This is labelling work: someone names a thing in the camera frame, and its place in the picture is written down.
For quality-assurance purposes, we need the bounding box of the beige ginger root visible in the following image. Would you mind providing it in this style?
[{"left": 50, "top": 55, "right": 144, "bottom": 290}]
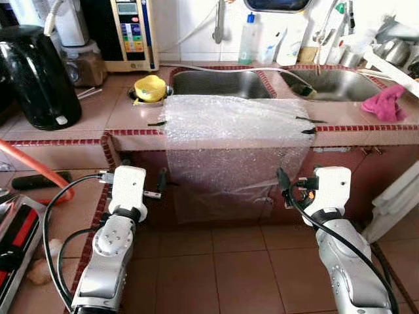
[{"left": 26, "top": 239, "right": 66, "bottom": 285}]

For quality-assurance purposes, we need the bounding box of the jar with brown contents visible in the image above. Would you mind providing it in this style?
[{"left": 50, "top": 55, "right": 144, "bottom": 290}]
[{"left": 64, "top": 41, "right": 108, "bottom": 88}]

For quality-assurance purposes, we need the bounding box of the clear bubble wrap sheet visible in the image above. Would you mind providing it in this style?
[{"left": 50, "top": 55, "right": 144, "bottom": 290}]
[{"left": 159, "top": 94, "right": 319, "bottom": 224}]

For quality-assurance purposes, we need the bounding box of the grey flexible spout hose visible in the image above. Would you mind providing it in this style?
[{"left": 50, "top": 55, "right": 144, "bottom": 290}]
[{"left": 43, "top": 0, "right": 66, "bottom": 37}]

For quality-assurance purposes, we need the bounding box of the clear blue-capped soap bottle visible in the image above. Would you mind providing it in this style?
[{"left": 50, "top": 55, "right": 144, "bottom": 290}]
[{"left": 238, "top": 12, "right": 260, "bottom": 65}]

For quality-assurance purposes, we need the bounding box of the white plastic bottle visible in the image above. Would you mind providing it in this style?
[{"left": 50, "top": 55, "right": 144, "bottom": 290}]
[{"left": 275, "top": 20, "right": 308, "bottom": 66}]

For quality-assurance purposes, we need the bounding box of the yellow plastic cup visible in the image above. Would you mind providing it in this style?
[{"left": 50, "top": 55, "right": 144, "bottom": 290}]
[{"left": 134, "top": 75, "right": 168, "bottom": 104}]

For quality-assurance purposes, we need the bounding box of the black electric kettle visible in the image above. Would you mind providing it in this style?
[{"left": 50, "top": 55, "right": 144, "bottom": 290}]
[{"left": 0, "top": 25, "right": 83, "bottom": 131}]

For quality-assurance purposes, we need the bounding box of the grey drain hose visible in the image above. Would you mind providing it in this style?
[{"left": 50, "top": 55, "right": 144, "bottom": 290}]
[{"left": 159, "top": 61, "right": 316, "bottom": 94}]

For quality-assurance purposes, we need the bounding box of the brown cabinet door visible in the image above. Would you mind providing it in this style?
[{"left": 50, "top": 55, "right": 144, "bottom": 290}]
[{"left": 118, "top": 147, "right": 419, "bottom": 230}]

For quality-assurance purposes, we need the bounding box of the metal faucet pipe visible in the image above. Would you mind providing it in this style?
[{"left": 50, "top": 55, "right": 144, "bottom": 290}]
[{"left": 212, "top": 0, "right": 227, "bottom": 44}]

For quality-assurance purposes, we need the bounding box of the steel pot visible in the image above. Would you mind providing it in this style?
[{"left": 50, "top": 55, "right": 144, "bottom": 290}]
[{"left": 376, "top": 38, "right": 413, "bottom": 66}]

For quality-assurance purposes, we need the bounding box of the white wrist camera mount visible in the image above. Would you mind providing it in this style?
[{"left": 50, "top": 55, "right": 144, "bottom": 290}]
[
  {"left": 108, "top": 166, "right": 148, "bottom": 213},
  {"left": 304, "top": 167, "right": 352, "bottom": 213}
]

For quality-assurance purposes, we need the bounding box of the white plastic dish rack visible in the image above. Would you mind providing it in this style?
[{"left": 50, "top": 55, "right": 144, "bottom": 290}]
[{"left": 362, "top": 46, "right": 419, "bottom": 99}]

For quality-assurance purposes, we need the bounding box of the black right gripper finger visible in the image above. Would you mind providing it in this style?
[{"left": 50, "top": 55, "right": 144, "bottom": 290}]
[{"left": 276, "top": 167, "right": 293, "bottom": 200}]

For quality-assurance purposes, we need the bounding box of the dark tray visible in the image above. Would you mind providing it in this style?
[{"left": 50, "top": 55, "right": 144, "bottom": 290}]
[{"left": 244, "top": 0, "right": 312, "bottom": 14}]

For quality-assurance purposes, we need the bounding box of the thin white hose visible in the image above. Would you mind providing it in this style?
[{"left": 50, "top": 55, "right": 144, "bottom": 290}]
[{"left": 157, "top": 0, "right": 227, "bottom": 53}]

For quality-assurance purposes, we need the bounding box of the orange hose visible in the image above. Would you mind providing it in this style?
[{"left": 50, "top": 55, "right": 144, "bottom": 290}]
[{"left": 0, "top": 139, "right": 74, "bottom": 205}]

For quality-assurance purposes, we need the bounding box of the white slatted panel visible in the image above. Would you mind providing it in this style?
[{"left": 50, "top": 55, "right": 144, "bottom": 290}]
[{"left": 362, "top": 162, "right": 419, "bottom": 244}]

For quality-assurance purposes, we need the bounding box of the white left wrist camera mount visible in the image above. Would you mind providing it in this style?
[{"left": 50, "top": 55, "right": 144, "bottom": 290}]
[{"left": 108, "top": 166, "right": 148, "bottom": 213}]

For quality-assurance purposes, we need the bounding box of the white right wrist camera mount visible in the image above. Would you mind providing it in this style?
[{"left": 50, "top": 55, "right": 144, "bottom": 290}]
[{"left": 304, "top": 167, "right": 352, "bottom": 213}]

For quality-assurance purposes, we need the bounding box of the red and black appliance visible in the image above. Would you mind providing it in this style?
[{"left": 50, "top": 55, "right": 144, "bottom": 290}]
[{"left": 0, "top": 195, "right": 45, "bottom": 311}]

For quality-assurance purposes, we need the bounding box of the steel sink basin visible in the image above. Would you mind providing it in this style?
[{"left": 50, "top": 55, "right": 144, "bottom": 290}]
[
  {"left": 280, "top": 68, "right": 387, "bottom": 103},
  {"left": 172, "top": 69, "right": 276, "bottom": 100}
]

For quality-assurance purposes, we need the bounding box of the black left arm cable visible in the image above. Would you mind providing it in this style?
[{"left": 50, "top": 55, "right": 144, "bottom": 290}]
[{"left": 41, "top": 171, "right": 113, "bottom": 311}]

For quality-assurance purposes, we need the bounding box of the cream water ionizer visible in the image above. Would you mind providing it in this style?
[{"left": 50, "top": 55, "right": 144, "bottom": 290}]
[{"left": 82, "top": 0, "right": 160, "bottom": 73}]

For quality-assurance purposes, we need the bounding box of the pink cloth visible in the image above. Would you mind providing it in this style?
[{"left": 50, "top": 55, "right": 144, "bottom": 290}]
[{"left": 361, "top": 84, "right": 408, "bottom": 123}]

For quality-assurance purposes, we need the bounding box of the dark green cucumber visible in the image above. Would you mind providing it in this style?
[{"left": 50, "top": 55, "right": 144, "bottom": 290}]
[{"left": 11, "top": 171, "right": 73, "bottom": 192}]

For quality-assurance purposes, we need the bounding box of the stainless steel bowl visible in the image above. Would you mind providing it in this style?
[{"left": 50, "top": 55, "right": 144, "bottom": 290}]
[{"left": 128, "top": 85, "right": 173, "bottom": 107}]

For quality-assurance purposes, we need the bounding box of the chrome sink faucet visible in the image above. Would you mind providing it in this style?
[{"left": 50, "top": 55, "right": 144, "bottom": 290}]
[{"left": 312, "top": 0, "right": 357, "bottom": 66}]

